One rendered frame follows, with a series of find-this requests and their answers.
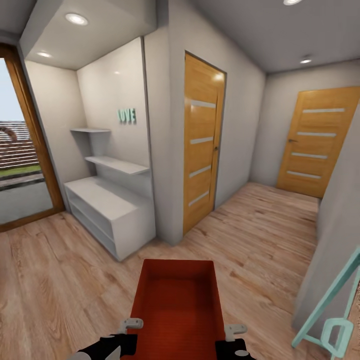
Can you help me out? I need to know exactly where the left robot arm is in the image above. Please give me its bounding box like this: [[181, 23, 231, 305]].
[[63, 318, 144, 360]]

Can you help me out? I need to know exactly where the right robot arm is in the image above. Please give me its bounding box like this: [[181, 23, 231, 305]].
[[215, 323, 257, 360]]

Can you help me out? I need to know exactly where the storage box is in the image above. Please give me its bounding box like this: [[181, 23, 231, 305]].
[[119, 258, 226, 360]]

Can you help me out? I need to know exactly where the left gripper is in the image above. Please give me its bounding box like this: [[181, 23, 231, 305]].
[[118, 334, 138, 358]]

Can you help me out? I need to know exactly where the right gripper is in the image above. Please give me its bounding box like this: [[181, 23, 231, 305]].
[[215, 338, 247, 360]]

